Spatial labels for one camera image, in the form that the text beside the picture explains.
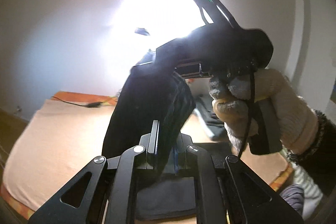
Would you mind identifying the black pants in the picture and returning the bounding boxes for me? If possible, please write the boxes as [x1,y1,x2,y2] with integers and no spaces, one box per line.
[101,53,196,223]

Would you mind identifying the right gloved hand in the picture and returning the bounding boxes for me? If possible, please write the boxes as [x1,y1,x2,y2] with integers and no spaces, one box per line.
[209,69,318,154]

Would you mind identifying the folded grey clothes stack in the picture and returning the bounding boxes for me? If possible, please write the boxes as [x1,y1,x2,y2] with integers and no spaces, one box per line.
[194,95,228,142]

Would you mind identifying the beige bed blanket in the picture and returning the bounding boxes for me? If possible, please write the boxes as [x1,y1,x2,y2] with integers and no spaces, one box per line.
[1,100,293,221]

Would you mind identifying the orange floral bed sheet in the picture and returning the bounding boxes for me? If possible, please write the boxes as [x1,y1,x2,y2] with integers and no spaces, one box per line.
[0,90,295,222]

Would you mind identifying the black power cable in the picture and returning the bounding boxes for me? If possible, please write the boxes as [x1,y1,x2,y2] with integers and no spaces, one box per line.
[52,95,117,109]

